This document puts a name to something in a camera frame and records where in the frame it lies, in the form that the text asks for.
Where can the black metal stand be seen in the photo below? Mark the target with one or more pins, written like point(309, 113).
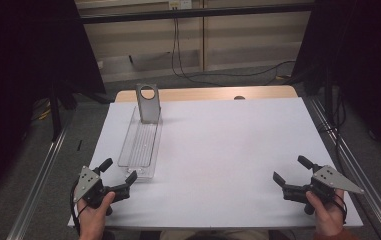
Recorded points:
point(55, 113)

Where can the person's left hand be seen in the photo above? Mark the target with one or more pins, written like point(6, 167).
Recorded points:
point(94, 221)

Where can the small black floor object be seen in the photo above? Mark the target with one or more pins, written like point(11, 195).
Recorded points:
point(79, 145)

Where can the white table board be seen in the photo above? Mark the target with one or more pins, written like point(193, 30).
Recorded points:
point(211, 173)

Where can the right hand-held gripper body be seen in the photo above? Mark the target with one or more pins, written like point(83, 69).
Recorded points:
point(333, 180)

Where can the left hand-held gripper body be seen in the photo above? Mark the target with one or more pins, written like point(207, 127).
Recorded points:
point(87, 181)

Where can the black curtain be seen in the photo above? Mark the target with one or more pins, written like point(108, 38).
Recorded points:
point(21, 66)
point(361, 50)

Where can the person's right hand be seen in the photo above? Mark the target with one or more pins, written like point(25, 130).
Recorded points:
point(328, 216)

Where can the clear plastic rack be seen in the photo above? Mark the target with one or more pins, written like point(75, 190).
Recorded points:
point(141, 150)

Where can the wall power outlet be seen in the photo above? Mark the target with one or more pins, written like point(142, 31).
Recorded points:
point(180, 4)

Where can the black horizontal bar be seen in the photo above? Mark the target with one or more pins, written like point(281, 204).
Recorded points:
point(194, 13)

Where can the wooden table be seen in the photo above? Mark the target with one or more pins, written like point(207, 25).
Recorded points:
point(194, 94)

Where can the metal floor rail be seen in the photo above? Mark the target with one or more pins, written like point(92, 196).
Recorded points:
point(374, 206)
point(34, 190)

